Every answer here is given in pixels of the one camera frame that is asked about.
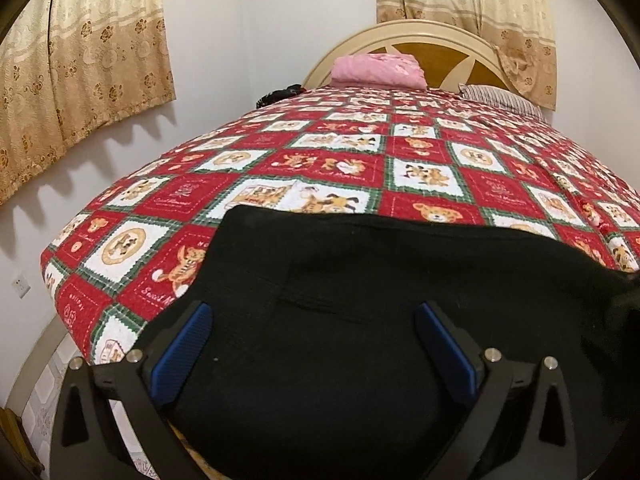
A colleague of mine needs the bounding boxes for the striped pillow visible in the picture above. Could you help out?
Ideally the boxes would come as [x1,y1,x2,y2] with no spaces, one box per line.
[459,84,543,121]

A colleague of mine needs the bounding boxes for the cream bed footboard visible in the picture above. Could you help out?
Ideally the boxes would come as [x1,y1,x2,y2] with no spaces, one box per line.
[0,317,73,411]

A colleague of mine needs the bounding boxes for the dark cloth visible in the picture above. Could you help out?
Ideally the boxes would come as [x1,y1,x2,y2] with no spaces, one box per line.
[254,86,305,109]

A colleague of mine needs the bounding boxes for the black pants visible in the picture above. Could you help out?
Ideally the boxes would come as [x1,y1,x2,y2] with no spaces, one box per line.
[170,204,640,480]

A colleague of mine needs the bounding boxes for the cream wooden bed headboard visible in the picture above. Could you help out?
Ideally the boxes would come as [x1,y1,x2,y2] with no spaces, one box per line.
[302,19,521,93]

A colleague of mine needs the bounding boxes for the pink folded cloth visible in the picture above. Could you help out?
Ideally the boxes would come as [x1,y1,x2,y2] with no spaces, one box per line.
[331,53,427,90]

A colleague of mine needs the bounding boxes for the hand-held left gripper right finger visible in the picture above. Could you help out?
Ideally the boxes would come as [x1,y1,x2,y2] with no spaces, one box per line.
[414,301,593,480]

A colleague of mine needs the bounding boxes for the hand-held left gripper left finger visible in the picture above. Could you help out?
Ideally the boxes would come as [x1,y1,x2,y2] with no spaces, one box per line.
[50,301,213,480]

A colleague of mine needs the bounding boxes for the beige floral curtain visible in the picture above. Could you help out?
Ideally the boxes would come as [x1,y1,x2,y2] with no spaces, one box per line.
[374,0,557,111]
[0,0,177,206]

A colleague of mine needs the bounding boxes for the red printed bear blanket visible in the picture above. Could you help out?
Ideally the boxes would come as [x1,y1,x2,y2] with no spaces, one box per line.
[41,85,640,366]

